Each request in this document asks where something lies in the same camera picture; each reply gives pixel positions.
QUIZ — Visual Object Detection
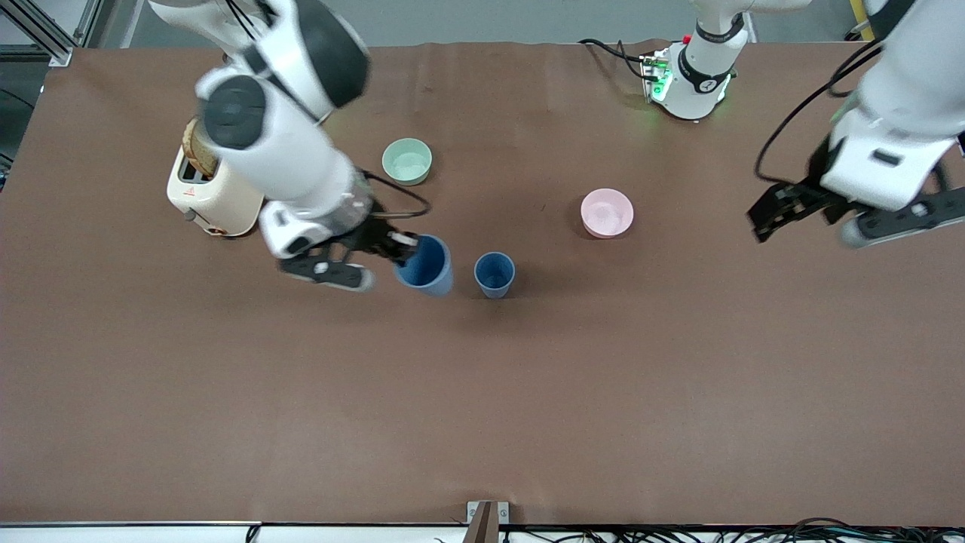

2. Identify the black left base cable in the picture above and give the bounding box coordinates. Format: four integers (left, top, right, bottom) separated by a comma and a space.
578, 38, 658, 81

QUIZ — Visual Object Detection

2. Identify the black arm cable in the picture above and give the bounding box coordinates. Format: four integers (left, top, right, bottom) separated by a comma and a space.
755, 41, 884, 186
362, 170, 433, 220

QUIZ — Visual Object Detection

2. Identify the pink bowl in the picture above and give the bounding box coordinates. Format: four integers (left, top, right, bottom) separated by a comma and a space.
580, 188, 635, 240

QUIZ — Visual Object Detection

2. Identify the brown bread slice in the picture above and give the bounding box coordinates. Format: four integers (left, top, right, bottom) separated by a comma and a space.
183, 119, 221, 179

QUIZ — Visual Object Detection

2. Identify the black cable bundle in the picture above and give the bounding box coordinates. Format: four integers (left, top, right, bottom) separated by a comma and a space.
498, 517, 965, 543

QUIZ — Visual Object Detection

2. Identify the green bowl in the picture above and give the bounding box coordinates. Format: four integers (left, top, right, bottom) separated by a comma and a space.
381, 138, 434, 187

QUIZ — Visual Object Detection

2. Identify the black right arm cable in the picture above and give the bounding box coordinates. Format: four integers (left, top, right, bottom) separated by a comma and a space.
362, 170, 433, 220

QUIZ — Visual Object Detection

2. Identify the blue plastic cup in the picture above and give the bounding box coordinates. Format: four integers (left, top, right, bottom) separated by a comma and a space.
394, 234, 455, 297
473, 251, 517, 299

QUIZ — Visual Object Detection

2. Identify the metal table edge bracket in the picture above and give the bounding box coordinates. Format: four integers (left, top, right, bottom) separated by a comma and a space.
466, 500, 510, 543

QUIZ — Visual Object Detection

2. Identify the cream white toaster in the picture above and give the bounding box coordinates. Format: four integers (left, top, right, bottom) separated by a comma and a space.
166, 117, 266, 238

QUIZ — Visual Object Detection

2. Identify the aluminium frame profile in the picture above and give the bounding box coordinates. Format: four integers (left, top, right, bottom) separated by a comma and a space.
0, 0, 103, 69

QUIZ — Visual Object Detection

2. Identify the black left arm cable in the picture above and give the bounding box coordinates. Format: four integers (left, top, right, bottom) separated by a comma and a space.
755, 41, 884, 186

